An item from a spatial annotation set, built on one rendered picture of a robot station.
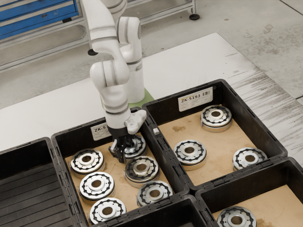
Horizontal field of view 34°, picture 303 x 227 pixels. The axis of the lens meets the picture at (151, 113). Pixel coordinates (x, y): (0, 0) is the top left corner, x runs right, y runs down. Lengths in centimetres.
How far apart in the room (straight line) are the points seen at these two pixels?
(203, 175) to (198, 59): 79
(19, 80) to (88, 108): 156
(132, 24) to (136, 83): 24
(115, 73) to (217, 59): 92
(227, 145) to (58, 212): 56
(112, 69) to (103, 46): 6
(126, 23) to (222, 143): 52
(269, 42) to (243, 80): 152
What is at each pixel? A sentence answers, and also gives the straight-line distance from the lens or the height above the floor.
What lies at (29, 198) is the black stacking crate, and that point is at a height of 83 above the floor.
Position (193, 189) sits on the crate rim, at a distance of 131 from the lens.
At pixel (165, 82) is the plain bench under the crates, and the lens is 203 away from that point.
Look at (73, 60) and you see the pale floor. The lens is 354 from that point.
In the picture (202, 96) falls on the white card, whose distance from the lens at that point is 164.
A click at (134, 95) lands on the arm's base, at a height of 80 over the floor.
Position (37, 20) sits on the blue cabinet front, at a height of 37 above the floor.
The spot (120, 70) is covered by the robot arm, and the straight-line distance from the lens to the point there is 130.
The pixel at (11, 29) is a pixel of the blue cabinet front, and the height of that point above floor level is 37.
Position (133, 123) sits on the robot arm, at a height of 102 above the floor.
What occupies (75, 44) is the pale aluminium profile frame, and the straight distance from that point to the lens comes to 348.
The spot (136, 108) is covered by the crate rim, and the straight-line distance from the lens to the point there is 157.
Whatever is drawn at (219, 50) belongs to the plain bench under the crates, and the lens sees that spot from 220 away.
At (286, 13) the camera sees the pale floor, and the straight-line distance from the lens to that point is 386.
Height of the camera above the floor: 194
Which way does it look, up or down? 41 degrees down
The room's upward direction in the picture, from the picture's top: 8 degrees counter-clockwise
